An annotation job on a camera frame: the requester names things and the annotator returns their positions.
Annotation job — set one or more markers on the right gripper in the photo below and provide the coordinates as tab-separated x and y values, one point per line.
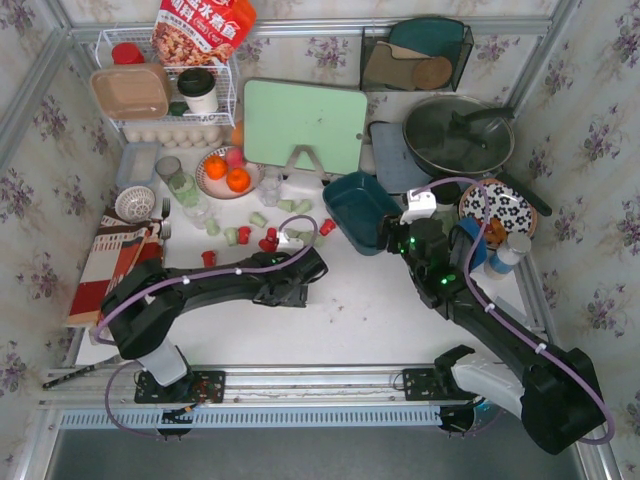
388	236

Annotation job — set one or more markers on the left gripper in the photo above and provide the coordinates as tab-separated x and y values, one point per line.
279	293

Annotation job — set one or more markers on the teal plastic storage basket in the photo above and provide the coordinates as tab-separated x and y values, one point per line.
358	203

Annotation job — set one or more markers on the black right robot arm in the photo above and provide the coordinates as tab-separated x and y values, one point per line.
554	393

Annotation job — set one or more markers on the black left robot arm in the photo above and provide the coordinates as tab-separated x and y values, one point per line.
140	311

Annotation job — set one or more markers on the white strainer basket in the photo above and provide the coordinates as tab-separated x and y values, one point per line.
135	204

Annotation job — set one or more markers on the green capsule cluster lid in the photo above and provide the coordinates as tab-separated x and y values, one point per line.
306	238

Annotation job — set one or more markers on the green capsule centre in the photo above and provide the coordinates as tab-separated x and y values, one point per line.
292	233

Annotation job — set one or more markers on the grey induction cooker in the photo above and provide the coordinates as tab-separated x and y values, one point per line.
395	167

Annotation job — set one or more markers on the green capsule upper middle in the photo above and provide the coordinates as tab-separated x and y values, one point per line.
258	219

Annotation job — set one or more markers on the green capsule top left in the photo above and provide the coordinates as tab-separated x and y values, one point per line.
286	205

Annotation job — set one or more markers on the green capsule top right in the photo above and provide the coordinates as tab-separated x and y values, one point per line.
303	207

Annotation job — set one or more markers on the green capsule leftmost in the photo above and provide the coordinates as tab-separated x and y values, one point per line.
212	227

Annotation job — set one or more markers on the clear glass tumbler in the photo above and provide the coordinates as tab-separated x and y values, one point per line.
269	187

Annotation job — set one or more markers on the clear glass near rack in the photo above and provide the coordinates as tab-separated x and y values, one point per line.
196	209

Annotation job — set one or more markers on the orange right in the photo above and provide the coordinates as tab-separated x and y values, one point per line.
238	180

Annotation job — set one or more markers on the black frying pan with lid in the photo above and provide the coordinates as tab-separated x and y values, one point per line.
453	135

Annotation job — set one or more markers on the fruit plate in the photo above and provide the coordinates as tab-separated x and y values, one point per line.
218	189

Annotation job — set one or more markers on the metal cutting board stand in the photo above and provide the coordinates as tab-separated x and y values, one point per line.
304	169

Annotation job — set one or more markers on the floral patterned plate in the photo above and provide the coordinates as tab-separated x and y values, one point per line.
508	211

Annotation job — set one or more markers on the metal fork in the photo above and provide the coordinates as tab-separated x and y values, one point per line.
165	225

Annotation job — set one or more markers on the orange left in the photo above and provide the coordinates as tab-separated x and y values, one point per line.
215	167

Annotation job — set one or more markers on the peach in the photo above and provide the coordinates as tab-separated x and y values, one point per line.
234	157

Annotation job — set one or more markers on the green ribbed glass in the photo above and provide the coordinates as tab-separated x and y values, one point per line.
184	188

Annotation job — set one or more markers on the orange behind board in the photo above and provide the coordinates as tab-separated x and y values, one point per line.
237	134

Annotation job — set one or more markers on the green cutting board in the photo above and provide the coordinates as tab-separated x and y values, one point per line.
281	116

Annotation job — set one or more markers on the grey glass cup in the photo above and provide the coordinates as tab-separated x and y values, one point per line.
169	169

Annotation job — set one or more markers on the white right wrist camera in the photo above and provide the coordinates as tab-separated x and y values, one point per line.
420	204

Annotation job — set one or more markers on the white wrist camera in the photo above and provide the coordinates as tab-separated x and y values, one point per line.
420	204
282	239

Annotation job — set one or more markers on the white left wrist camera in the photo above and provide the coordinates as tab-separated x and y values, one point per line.
282	239

